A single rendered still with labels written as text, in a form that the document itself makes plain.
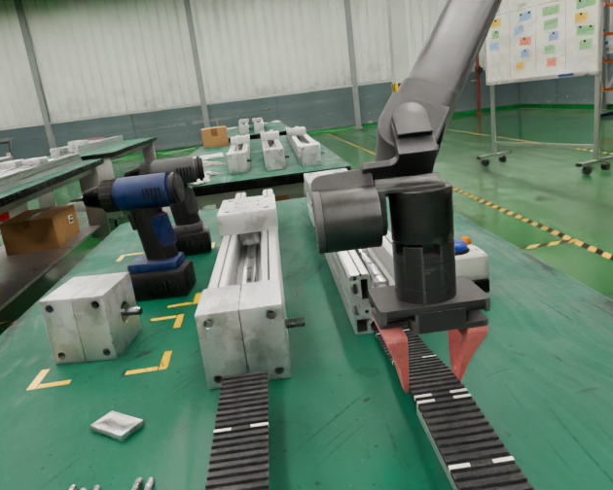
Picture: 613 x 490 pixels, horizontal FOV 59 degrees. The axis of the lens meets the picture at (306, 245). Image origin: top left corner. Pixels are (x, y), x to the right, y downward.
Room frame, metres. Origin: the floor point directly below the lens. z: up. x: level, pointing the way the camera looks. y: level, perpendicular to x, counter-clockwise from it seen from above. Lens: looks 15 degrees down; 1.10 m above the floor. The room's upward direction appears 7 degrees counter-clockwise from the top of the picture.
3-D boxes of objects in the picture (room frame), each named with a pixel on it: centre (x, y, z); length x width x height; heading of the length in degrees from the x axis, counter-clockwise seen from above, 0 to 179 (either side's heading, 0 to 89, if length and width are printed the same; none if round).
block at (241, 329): (0.62, 0.08, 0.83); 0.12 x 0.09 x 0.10; 92
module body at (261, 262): (1.07, 0.11, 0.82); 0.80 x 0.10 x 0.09; 2
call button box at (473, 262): (0.80, -0.22, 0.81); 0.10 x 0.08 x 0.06; 92
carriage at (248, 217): (1.07, 0.11, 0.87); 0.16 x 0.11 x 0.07; 2
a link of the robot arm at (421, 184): (0.48, -0.10, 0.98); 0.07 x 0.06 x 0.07; 90
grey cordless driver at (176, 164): (1.22, 0.31, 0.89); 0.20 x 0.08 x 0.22; 98
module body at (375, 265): (1.08, -0.08, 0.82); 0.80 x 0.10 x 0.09; 2
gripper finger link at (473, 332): (0.49, -0.12, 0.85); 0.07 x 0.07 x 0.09; 3
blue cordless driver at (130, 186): (0.96, 0.31, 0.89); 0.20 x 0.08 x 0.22; 86
